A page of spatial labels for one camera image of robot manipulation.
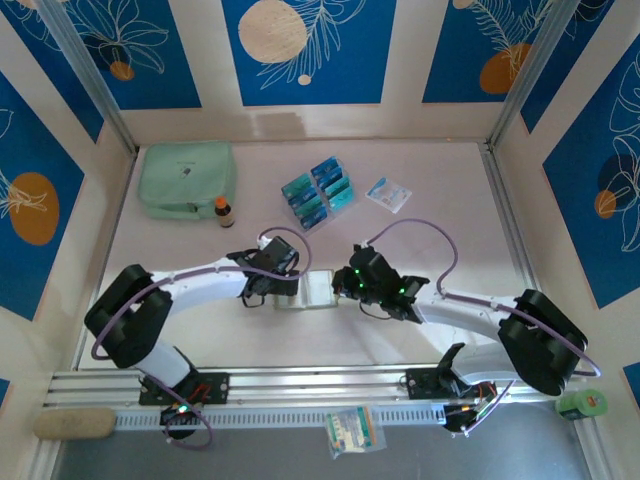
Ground white and blue gauze packet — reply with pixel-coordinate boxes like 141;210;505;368
363;176;414;216

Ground green tape roll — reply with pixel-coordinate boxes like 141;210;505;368
554;388;609;422

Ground aluminium table side rail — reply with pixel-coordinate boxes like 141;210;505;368
479;144;566;362

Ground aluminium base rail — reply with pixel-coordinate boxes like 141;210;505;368
43;360;590;409

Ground brown bottle with orange cap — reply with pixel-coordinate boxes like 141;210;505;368
214;196;237;230

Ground clear plastic bag of supplies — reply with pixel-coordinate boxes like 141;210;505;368
323;405;389;460

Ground white slotted cable duct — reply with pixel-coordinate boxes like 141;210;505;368
114;403;447;430

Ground mint green zip pouch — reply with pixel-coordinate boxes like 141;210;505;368
137;140;239;222

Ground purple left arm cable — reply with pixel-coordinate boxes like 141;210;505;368
91;227;314;451

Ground blue tissue packets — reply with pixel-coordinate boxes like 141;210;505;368
279;155;360;234

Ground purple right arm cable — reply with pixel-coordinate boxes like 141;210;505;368
367;217;603;440

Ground aluminium frame post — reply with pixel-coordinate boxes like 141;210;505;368
484;0;586;154
35;0;140;156

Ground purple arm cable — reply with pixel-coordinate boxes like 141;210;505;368
367;217;603;440
91;227;314;451

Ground beige foam pad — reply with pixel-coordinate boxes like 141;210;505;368
33;407;118;441

